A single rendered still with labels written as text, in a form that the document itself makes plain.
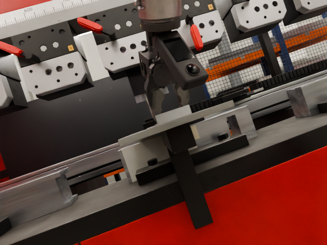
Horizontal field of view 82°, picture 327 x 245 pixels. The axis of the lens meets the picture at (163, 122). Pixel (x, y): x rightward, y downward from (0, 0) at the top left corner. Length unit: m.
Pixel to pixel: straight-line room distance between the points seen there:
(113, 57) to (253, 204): 0.49
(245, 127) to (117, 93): 0.72
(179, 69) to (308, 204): 0.42
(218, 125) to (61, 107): 0.85
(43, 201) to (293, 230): 0.61
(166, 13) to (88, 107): 0.84
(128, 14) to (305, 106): 0.58
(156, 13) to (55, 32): 0.34
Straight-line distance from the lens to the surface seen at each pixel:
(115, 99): 1.08
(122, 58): 0.54
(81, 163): 0.83
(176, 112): 0.43
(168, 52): 0.33
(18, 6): 0.69
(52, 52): 0.60
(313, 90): 0.73
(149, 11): 0.35
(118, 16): 0.60
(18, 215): 0.66
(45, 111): 1.18
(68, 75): 0.56
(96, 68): 5.20
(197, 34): 0.55
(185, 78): 0.30
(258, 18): 0.68
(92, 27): 0.55
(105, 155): 0.80
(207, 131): 0.55
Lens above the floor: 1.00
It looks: level
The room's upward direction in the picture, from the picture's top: 19 degrees counter-clockwise
